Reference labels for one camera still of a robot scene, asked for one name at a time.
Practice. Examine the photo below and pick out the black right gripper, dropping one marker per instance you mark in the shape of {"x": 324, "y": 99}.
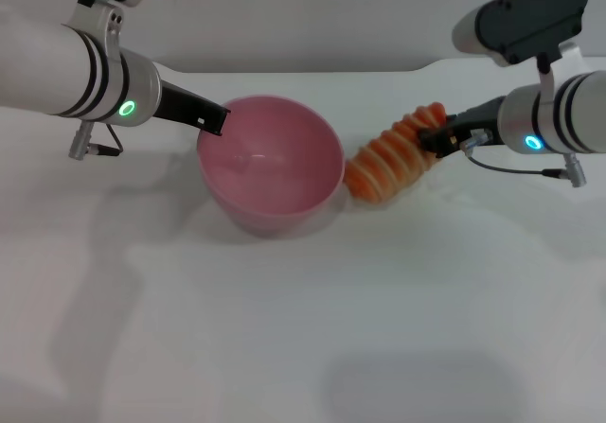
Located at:
{"x": 478, "y": 120}

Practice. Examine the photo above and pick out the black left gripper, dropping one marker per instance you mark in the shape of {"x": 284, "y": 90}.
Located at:
{"x": 182, "y": 106}

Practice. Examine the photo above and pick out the orange ridged bread loaf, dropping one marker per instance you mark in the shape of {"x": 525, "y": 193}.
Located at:
{"x": 393, "y": 158}

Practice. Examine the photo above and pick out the pink plastic bowl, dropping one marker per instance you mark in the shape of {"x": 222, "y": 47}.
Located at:
{"x": 274, "y": 167}

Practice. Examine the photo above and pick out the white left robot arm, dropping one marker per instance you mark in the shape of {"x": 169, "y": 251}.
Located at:
{"x": 71, "y": 77}

